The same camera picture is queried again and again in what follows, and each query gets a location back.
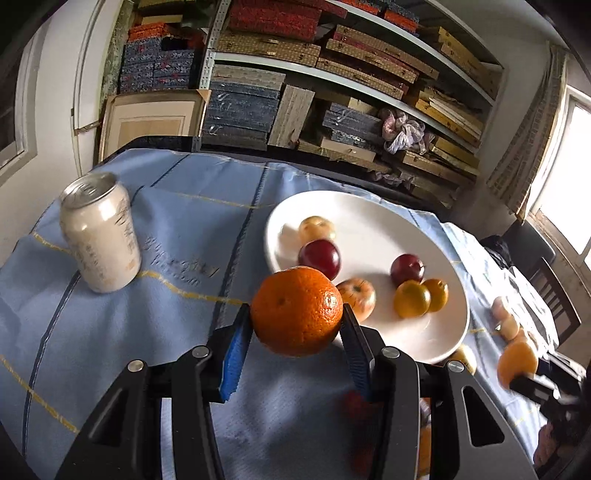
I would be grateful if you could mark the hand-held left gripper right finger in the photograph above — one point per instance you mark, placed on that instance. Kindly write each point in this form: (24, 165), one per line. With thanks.
(355, 360)

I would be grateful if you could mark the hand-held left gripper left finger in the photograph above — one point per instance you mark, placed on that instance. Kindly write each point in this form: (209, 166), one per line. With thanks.
(233, 364)

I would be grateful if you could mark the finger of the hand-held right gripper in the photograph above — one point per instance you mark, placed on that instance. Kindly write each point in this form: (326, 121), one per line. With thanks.
(561, 369)
(535, 390)

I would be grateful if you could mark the pale striped apple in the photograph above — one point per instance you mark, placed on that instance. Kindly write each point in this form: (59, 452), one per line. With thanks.
(316, 229)
(464, 357)
(358, 297)

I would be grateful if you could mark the orange tangerine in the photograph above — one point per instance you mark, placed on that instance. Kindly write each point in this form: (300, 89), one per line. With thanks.
(298, 311)

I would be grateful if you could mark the yellow orange round fruit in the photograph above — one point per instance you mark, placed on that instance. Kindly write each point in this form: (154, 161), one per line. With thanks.
(411, 300)
(438, 294)

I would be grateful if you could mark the red plum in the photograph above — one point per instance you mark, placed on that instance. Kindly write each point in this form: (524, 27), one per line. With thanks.
(319, 257)
(407, 269)

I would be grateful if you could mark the white plate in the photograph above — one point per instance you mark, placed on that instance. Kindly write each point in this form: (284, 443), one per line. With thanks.
(369, 230)

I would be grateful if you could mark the person's right hand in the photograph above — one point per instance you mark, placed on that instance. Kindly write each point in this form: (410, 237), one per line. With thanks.
(547, 445)

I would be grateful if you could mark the dark wooden chair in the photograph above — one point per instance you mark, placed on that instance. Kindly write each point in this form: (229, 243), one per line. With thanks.
(551, 295)

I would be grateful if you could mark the clear plastic clamshell box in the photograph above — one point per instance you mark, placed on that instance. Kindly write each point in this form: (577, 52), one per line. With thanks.
(531, 295)

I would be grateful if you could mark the blue checked tablecloth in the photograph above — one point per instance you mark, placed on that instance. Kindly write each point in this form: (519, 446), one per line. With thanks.
(138, 323)

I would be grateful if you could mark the black plastic bag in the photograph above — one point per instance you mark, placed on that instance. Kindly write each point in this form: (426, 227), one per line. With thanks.
(496, 251)

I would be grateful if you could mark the white drink can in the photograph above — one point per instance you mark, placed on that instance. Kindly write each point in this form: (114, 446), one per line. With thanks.
(101, 240)

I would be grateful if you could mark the bright window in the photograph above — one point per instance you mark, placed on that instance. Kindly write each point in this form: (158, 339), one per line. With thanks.
(572, 184)

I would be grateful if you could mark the tan woven curtain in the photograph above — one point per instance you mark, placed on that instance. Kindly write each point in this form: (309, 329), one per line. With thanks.
(531, 138)

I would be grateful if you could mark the pink plastic bag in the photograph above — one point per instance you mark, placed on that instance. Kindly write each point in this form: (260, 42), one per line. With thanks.
(401, 129)

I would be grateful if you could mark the stack of dark blue boxes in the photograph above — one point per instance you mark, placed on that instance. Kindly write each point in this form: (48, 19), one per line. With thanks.
(351, 122)

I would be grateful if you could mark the stack of grey blue boxes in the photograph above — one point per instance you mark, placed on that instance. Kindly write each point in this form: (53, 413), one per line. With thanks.
(240, 115)

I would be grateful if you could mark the pale upright wooden box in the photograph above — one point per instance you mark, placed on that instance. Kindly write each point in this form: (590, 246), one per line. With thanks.
(291, 117)

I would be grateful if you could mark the stack of yellow wooden boxes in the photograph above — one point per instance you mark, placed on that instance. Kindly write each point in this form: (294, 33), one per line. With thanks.
(452, 110)

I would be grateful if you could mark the stack of blue patterned boxes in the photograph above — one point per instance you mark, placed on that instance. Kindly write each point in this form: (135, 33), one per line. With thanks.
(157, 69)

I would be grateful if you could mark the white metal shelf rack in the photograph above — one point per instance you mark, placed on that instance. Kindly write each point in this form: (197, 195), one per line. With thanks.
(277, 62)

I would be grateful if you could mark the stack of tan woven boxes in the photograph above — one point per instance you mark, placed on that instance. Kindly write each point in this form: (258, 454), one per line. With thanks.
(268, 46)

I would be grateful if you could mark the grey green stone slab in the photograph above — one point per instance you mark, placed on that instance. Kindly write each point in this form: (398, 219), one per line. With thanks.
(113, 64)

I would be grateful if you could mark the white framed window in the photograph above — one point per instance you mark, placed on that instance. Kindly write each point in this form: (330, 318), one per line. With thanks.
(14, 115)

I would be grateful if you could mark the orange patterned box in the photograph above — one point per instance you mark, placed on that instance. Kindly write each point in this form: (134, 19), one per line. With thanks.
(147, 32)

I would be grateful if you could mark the stack of red patterned boxes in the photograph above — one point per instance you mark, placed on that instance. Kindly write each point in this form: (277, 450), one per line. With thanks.
(272, 21)

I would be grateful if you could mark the stack of olive flat boxes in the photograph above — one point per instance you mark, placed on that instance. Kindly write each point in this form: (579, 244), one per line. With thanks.
(154, 19)

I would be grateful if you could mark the pale wooden frame panel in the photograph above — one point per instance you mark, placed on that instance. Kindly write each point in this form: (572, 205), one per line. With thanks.
(152, 120)

